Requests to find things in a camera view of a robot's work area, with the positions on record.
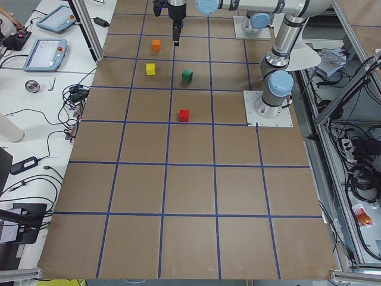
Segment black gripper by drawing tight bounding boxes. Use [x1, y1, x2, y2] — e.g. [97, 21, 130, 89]
[153, 0, 186, 46]

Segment red wooden block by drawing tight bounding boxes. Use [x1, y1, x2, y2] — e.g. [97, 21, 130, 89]
[178, 109, 190, 123]

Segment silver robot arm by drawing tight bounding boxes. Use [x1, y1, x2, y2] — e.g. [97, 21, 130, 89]
[195, 1, 332, 119]
[153, 1, 271, 46]

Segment orange wooden block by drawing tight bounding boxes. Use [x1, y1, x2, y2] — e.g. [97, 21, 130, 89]
[151, 39, 161, 52]

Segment yellow wooden block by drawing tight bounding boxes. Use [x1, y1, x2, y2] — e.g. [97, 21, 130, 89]
[145, 63, 156, 76]

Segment green wooden block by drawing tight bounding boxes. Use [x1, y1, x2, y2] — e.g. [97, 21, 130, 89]
[182, 68, 193, 82]

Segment black power adapter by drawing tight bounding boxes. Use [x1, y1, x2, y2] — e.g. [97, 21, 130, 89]
[93, 17, 110, 27]

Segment teach pendant far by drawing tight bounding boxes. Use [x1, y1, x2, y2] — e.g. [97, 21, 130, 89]
[36, 5, 76, 34]

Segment teach pendant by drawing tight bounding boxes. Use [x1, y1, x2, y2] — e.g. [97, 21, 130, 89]
[36, 5, 76, 34]
[23, 38, 68, 72]

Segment teach pendant near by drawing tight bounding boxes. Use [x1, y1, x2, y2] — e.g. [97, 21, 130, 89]
[23, 38, 68, 72]

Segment orange snack packet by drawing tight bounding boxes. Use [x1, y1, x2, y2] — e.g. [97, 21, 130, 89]
[352, 204, 374, 228]

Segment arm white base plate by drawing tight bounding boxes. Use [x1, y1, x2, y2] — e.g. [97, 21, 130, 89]
[243, 91, 293, 128]
[233, 16, 271, 41]

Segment aluminium frame post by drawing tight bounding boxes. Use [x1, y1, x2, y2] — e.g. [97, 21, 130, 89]
[68, 0, 104, 63]

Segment black power brick with cable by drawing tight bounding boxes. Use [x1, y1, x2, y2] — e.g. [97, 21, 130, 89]
[10, 156, 39, 175]

